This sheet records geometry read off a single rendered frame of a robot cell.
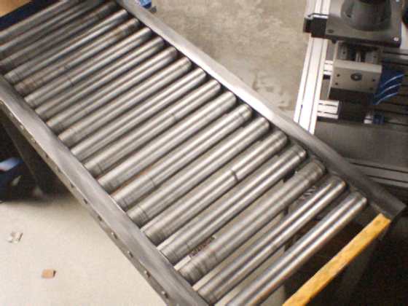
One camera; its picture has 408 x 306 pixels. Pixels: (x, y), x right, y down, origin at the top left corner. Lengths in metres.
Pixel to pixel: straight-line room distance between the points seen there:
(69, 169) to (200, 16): 1.81
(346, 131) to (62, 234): 1.24
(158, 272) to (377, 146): 1.23
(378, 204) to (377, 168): 0.80
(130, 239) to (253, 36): 1.85
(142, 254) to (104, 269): 0.91
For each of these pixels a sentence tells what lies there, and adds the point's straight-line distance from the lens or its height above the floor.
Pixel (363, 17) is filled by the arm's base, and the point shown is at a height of 0.86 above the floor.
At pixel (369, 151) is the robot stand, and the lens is 2.10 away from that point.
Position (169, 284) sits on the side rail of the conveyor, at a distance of 1.13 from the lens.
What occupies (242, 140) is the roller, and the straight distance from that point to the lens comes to 1.32.
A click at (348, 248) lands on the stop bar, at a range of 1.16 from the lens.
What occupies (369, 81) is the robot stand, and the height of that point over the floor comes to 0.73.
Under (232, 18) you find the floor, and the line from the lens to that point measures 2.95.
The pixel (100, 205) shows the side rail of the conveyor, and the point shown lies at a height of 0.80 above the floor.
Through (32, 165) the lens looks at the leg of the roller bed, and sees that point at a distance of 2.17.
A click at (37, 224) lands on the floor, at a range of 2.25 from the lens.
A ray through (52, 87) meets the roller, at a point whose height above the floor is 0.80.
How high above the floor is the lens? 1.84
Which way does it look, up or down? 54 degrees down
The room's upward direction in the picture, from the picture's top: 6 degrees counter-clockwise
